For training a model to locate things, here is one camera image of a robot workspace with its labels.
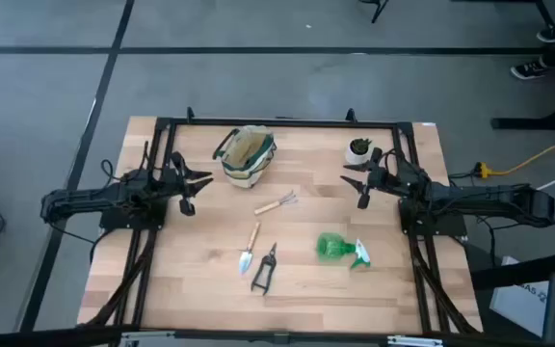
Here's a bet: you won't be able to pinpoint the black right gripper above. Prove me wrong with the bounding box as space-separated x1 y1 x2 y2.
339 147 405 196

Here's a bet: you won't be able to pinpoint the metal trowel wooden handle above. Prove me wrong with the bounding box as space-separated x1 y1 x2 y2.
238 221 262 276

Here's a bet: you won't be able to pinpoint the beige green gardening bag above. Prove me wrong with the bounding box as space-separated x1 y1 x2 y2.
212 124 278 190

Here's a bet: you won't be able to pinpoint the silver metal bracket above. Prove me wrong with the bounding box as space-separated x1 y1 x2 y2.
386 335 445 347
120 331 177 347

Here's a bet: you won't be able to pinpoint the yellow extension cable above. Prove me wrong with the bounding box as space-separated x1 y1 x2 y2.
474 125 555 179

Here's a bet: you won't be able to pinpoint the black chair leg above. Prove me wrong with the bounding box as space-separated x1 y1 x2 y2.
357 0 390 24

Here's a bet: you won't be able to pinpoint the green plastic spray bottle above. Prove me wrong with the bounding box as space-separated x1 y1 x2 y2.
315 231 372 270

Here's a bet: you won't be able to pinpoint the white cardboard box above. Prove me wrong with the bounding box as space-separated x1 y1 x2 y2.
489 254 551 338

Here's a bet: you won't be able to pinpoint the black pruning shears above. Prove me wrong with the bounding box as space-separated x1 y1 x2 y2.
251 242 278 296

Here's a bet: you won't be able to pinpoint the black desk base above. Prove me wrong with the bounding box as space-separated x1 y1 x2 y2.
490 91 555 131

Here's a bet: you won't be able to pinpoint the succulent in white pot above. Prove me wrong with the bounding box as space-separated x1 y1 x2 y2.
344 137 374 167

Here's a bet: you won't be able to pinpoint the person's shoe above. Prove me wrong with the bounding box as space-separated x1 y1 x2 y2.
509 57 551 81
536 23 555 44

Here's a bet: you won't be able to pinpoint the hand rake wooden handle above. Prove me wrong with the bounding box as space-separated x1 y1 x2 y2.
253 190 299 217

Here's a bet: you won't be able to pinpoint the black aluminium table frame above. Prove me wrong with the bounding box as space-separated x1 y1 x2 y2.
77 106 484 347

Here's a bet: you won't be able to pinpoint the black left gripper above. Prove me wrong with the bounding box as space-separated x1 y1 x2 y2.
161 151 214 200

